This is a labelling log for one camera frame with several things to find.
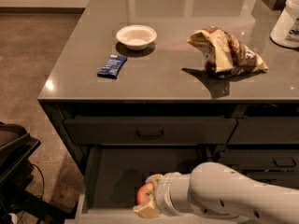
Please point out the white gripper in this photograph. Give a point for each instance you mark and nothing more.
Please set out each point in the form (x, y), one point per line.
(163, 190)

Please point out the red apple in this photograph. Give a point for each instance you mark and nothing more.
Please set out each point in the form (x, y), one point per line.
(144, 193)

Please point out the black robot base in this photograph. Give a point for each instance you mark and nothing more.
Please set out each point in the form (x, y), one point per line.
(16, 146)

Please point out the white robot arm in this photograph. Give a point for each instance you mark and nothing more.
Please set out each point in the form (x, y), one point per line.
(213, 190)

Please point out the open grey middle drawer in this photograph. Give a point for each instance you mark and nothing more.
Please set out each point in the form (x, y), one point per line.
(114, 174)

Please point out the closed grey top drawer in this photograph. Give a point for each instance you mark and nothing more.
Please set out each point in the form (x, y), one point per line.
(149, 130)

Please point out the right middle drawer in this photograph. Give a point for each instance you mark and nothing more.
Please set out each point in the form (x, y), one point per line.
(260, 159)

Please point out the grey counter cabinet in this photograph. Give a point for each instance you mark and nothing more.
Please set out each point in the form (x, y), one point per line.
(167, 78)

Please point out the right top drawer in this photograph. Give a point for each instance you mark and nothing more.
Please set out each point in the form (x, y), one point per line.
(266, 130)

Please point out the right bottom drawer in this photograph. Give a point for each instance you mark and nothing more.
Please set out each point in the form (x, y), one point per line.
(283, 179)

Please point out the blue snack bar wrapper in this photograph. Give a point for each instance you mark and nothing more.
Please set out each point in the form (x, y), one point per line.
(112, 66)

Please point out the brown crumpled chip bag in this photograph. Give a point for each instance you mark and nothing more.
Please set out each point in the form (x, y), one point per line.
(225, 55)

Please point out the white bowl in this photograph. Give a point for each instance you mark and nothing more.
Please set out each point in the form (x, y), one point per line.
(136, 37)

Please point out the white plastic canister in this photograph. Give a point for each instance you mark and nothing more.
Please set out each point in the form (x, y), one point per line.
(286, 31)

